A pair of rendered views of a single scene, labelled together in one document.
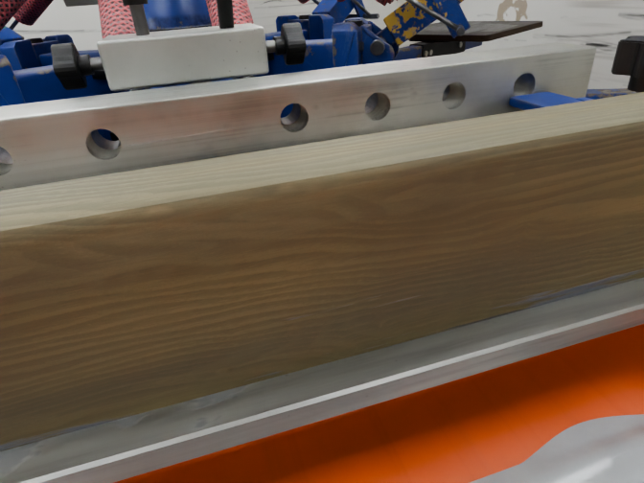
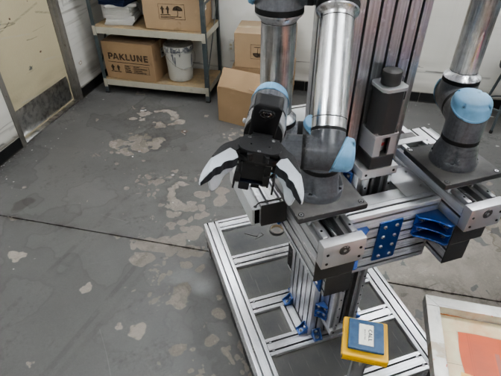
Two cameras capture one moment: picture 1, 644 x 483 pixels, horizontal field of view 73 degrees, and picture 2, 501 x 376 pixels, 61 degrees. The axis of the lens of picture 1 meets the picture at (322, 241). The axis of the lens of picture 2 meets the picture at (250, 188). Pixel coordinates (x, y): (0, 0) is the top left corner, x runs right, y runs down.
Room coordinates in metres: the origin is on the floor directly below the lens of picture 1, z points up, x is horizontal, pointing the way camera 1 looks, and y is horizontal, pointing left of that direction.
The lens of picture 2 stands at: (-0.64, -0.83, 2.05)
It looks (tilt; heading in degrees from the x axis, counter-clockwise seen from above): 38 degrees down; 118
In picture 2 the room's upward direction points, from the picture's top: straight up
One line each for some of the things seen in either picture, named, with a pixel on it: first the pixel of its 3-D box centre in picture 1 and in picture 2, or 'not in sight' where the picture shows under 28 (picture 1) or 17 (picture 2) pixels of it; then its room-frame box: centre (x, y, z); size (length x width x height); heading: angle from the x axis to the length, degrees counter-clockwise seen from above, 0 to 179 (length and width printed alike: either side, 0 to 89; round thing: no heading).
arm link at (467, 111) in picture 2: not in sight; (467, 114); (-0.59, 0.53, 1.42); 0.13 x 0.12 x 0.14; 112
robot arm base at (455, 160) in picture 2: not in sight; (456, 147); (-0.59, 0.52, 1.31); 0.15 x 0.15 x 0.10
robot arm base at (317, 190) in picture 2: not in sight; (318, 175); (-0.93, 0.16, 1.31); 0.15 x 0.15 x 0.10
